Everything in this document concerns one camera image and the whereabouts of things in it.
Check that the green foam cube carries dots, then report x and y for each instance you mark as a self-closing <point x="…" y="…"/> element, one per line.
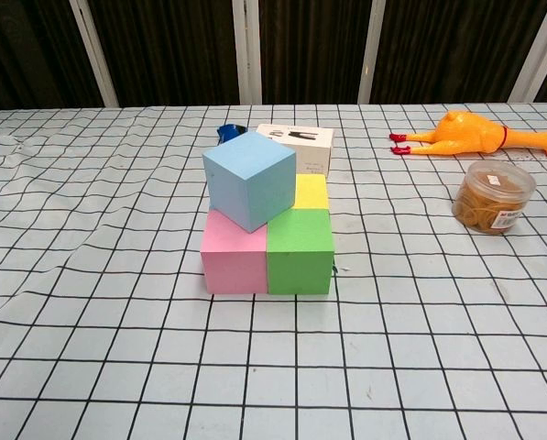
<point x="300" y="261"/>

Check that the blue snack packet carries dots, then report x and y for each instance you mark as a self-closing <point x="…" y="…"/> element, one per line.
<point x="227" y="132"/>

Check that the light blue foam cube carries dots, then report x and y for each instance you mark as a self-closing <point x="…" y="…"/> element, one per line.
<point x="248" y="183"/>

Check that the white cardboard product box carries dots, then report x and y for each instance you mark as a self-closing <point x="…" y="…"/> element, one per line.
<point x="312" y="149"/>

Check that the white black-grid tablecloth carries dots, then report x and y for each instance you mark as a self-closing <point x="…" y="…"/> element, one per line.
<point x="117" y="321"/>

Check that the dark brown curtain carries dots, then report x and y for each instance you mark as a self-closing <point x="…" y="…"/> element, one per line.
<point x="177" y="50"/>

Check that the orange rubber chicken toy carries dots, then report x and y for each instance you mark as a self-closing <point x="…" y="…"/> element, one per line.
<point x="470" y="133"/>

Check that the clear jar of rubber bands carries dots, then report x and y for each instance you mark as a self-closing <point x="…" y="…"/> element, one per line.
<point x="493" y="199"/>

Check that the pink foam cube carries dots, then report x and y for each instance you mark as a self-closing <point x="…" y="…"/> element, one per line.
<point x="232" y="266"/>

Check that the yellow foam cube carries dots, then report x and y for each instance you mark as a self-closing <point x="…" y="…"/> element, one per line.
<point x="312" y="192"/>

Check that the white window frame bar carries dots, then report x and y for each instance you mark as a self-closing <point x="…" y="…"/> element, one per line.
<point x="536" y="55"/>
<point x="247" y="50"/>
<point x="94" y="55"/>
<point x="370" y="50"/>

